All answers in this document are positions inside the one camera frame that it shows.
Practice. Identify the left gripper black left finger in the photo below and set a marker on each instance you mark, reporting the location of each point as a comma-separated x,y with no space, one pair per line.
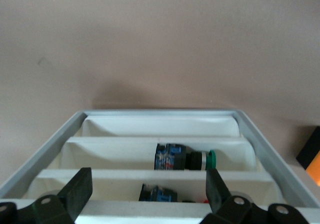
72,194

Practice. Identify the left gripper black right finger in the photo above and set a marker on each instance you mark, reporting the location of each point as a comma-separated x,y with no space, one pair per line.
220,199

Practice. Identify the white drawer with red button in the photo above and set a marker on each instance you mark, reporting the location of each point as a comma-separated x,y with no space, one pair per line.
125,181

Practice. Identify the white drawer with green button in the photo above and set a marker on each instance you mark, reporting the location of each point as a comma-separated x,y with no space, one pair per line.
112,151

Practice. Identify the green cap push button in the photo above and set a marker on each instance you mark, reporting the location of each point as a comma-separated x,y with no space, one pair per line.
175,157

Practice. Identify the red cap push button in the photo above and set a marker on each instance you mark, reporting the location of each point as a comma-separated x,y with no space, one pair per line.
157,194

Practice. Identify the white drawer cabinet housing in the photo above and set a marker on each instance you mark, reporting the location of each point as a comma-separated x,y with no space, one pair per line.
275,159

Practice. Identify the empty white drawer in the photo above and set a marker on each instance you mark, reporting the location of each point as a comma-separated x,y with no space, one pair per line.
160,126

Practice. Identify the orange box with hole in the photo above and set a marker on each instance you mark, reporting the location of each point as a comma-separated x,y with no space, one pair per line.
313,164

